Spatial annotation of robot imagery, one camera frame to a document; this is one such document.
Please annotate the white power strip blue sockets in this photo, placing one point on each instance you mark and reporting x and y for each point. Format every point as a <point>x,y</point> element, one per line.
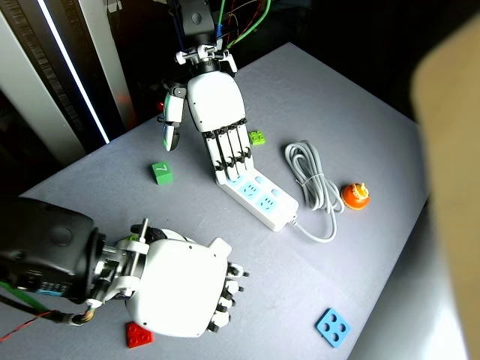
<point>270,210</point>

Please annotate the red toy brick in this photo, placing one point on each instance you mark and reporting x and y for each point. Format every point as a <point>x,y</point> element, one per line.
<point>137,337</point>

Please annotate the green number cube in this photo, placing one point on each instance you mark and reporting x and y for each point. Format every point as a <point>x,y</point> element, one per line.
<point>163,174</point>

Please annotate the blue four-hole block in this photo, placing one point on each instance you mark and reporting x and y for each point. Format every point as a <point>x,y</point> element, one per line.
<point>333,327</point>

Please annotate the small green toy brick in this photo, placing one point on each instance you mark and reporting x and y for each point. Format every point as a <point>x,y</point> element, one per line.
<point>258,138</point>

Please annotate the small red knob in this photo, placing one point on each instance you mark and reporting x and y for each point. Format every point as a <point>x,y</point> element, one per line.
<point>160,106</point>

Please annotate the orange toy cake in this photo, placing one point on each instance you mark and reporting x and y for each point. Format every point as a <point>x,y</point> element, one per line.
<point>352,198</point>

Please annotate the grey upright panel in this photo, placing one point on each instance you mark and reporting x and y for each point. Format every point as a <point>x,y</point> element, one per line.
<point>26,82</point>

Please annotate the blurred beige panel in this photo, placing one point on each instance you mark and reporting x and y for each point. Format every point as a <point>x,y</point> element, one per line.
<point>450,150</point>

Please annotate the white upright post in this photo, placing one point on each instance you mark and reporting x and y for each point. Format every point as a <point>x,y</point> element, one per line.
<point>108,63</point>

